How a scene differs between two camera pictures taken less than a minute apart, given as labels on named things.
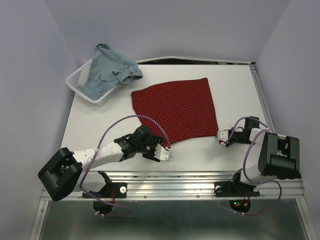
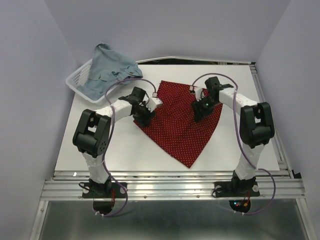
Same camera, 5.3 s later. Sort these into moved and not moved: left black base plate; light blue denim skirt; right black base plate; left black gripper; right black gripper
Moved: left black gripper; right black gripper
Not moved: right black base plate; light blue denim skirt; left black base plate
